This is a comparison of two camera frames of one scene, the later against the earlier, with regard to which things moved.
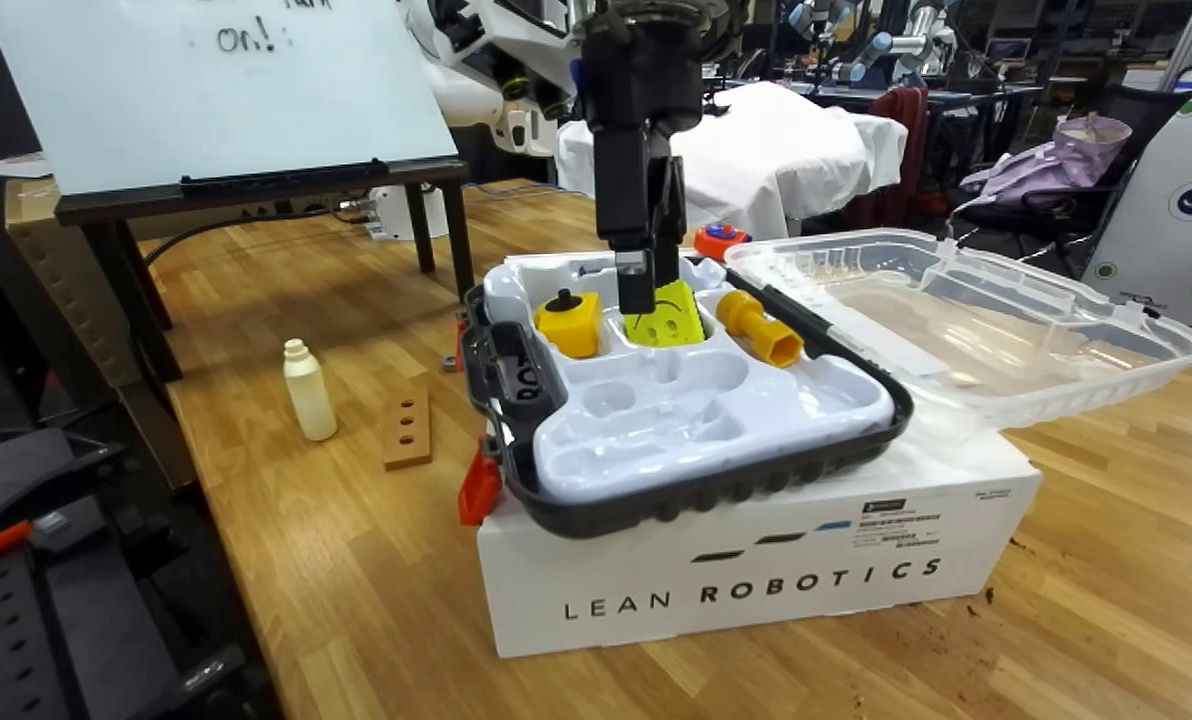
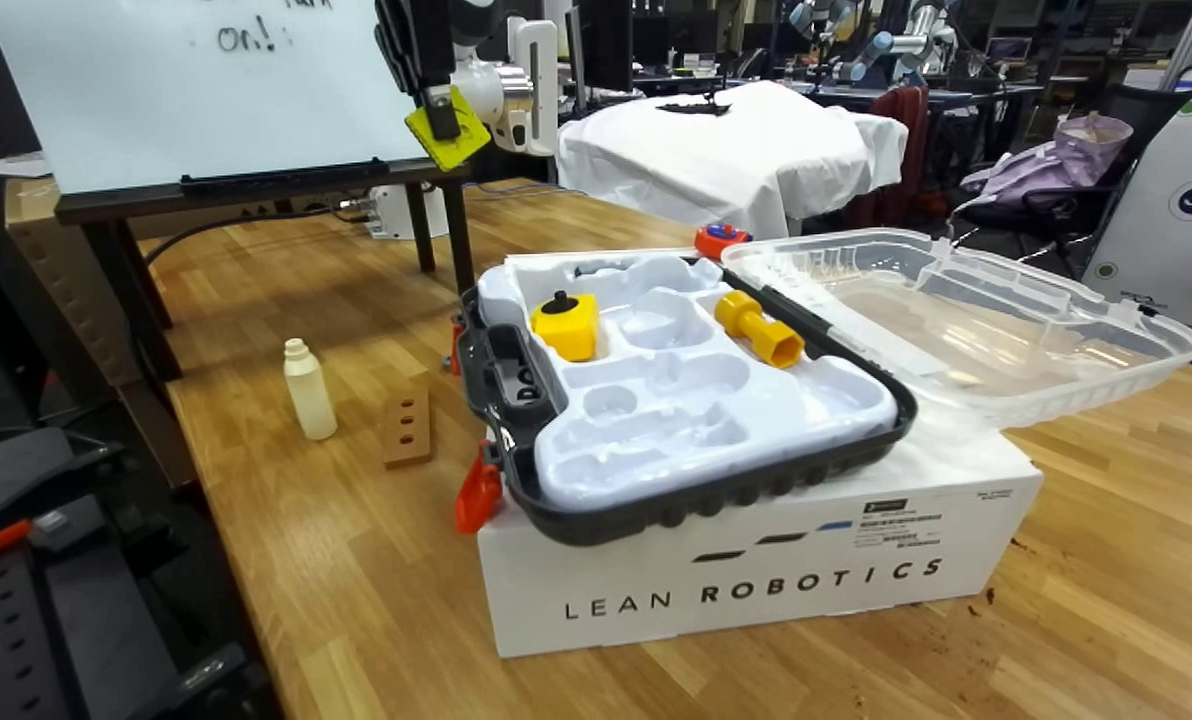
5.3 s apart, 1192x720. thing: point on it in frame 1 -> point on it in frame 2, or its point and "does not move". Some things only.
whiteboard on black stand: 153,113 does not move
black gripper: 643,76 -> 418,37
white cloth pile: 763,158 does not move
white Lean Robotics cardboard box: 913,531 does not move
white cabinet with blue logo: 1171,231 does not move
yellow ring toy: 675,318 -> 470,131
